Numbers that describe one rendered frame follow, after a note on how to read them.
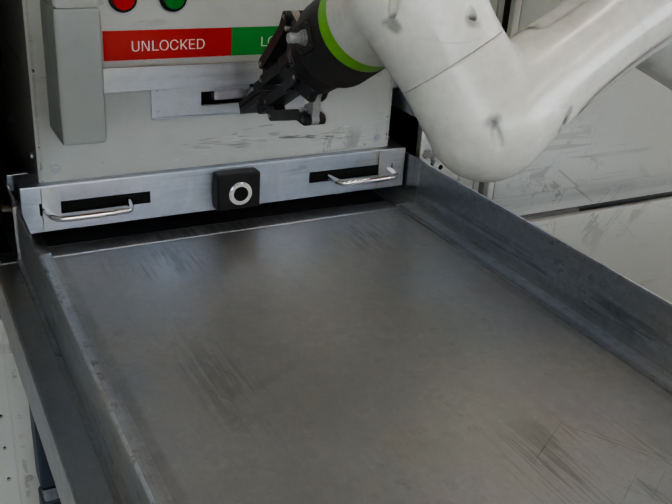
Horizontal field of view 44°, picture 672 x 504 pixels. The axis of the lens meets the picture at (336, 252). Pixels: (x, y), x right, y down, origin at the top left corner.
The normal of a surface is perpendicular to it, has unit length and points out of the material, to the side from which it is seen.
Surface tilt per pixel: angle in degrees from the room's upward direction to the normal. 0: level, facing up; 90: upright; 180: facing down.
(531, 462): 0
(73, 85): 90
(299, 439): 0
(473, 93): 76
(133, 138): 90
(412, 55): 101
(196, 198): 90
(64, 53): 90
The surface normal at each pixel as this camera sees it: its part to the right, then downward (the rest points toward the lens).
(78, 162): 0.47, 0.40
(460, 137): -0.58, 0.38
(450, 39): 0.03, 0.25
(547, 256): -0.88, 0.15
